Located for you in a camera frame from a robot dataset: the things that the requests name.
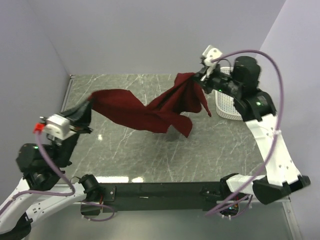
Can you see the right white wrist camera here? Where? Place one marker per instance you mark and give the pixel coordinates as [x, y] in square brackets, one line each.
[210, 53]

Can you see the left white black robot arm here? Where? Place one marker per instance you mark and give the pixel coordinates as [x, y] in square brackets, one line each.
[44, 189]

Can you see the dark red t shirt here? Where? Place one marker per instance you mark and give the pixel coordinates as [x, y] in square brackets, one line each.
[124, 108]

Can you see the aluminium extrusion rail frame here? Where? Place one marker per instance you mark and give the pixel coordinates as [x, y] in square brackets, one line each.
[215, 148]

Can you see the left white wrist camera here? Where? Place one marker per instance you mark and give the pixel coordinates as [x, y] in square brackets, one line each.
[56, 125]

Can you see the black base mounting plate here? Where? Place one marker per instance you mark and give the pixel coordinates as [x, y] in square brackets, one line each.
[148, 196]

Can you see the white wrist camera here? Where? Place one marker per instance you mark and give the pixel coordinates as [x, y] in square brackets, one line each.
[210, 53]
[56, 125]

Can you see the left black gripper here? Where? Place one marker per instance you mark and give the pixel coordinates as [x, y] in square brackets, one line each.
[80, 117]

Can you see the white plastic perforated basket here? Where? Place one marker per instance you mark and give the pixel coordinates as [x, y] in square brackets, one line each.
[224, 106]

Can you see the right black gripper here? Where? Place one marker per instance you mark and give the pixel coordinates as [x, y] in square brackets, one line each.
[206, 80]

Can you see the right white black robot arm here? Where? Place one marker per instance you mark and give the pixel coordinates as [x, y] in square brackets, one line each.
[278, 177]

